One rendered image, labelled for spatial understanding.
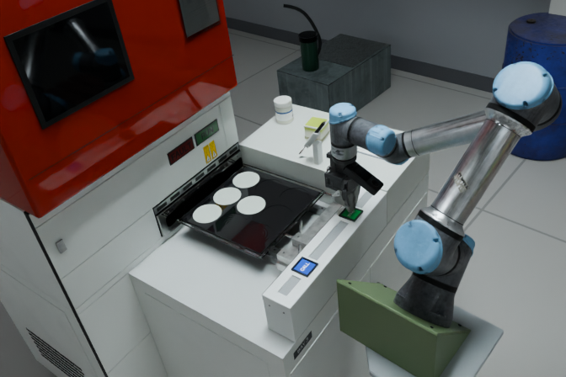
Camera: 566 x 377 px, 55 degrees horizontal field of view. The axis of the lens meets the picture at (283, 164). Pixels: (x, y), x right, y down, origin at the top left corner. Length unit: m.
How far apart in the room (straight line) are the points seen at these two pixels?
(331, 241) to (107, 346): 0.83
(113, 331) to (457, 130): 1.26
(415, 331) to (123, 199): 0.94
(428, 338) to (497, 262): 1.65
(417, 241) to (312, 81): 2.67
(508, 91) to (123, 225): 1.17
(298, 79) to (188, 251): 2.28
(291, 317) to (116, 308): 0.67
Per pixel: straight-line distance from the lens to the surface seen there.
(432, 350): 1.37
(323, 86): 3.78
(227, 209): 1.87
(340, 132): 1.48
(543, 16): 3.72
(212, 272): 1.78
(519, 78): 1.30
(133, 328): 2.01
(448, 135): 1.48
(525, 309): 2.79
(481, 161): 1.29
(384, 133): 1.41
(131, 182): 1.75
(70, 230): 1.66
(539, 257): 3.04
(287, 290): 1.50
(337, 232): 1.64
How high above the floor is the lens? 2.06
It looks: 35 degrees down
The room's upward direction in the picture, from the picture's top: 7 degrees counter-clockwise
